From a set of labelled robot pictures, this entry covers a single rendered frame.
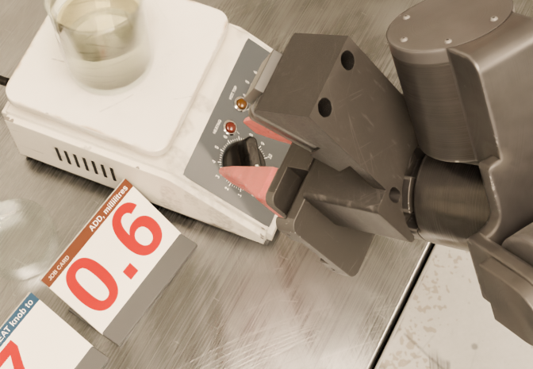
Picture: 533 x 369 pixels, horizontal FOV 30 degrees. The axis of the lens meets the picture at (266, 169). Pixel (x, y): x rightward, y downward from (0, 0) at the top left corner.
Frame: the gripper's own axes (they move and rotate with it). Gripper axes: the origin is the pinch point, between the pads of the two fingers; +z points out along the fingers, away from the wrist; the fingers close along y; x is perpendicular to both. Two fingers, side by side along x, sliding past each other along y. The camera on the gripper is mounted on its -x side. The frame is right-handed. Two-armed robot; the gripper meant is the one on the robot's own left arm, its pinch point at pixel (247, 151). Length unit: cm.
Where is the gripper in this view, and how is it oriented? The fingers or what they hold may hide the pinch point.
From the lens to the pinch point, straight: 60.8
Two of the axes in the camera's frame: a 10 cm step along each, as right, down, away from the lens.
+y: -4.3, 8.7, -2.5
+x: 5.7, 4.8, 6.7
